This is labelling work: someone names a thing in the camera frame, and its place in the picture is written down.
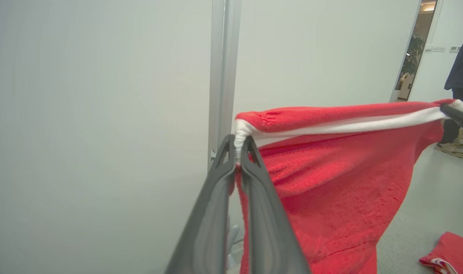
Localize red Bulls jersey white sleeves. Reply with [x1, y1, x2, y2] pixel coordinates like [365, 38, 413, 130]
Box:
[418, 231, 463, 274]

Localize green potted plant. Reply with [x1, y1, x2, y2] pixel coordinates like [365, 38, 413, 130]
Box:
[400, 34, 426, 77]

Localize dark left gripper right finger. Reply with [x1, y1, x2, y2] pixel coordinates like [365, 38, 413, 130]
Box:
[239, 135, 312, 274]

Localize rounded grey post foot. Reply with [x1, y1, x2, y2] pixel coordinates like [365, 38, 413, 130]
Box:
[226, 224, 242, 269]

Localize white door frame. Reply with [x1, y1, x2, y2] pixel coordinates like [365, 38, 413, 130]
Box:
[389, 0, 445, 103]

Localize red shorts white stripes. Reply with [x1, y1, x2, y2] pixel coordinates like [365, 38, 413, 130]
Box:
[233, 99, 463, 274]

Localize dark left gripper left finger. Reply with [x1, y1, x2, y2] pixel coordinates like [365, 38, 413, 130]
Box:
[164, 134, 237, 274]

